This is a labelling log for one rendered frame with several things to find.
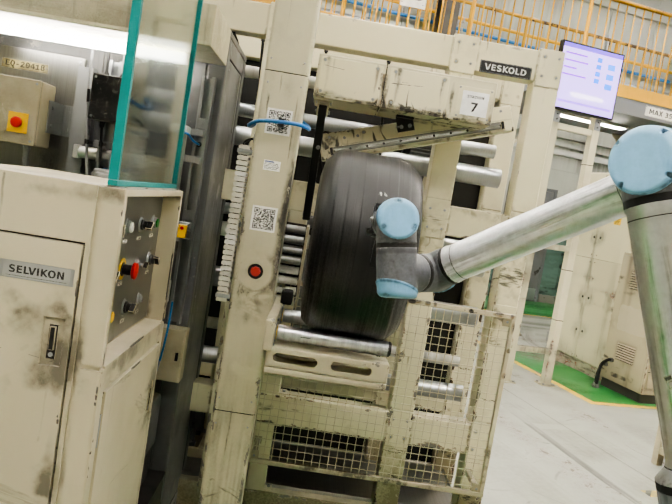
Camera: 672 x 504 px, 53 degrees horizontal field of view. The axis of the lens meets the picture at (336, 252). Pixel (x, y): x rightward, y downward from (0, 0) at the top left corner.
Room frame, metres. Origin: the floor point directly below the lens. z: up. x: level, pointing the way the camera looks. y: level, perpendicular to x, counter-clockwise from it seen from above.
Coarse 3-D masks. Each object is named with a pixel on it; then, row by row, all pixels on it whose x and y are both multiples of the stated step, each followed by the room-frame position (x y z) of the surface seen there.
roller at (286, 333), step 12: (276, 336) 1.98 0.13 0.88; (288, 336) 1.95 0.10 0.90; (300, 336) 1.95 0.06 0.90; (312, 336) 1.95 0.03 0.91; (324, 336) 1.95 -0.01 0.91; (336, 336) 1.96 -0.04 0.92; (348, 336) 1.97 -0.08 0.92; (336, 348) 1.96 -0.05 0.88; (348, 348) 1.96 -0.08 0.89; (360, 348) 1.95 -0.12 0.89; (372, 348) 1.95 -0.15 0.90; (384, 348) 1.96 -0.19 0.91
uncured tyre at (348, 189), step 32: (352, 160) 1.97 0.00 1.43; (384, 160) 2.01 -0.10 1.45; (320, 192) 1.91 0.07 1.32; (352, 192) 1.87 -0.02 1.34; (416, 192) 1.92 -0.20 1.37; (320, 224) 1.86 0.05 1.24; (352, 224) 1.83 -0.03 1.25; (320, 256) 1.84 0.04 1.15; (352, 256) 1.82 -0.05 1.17; (320, 288) 1.85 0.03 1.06; (352, 288) 1.84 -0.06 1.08; (320, 320) 1.92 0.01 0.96; (352, 320) 1.90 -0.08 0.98; (384, 320) 1.90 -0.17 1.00
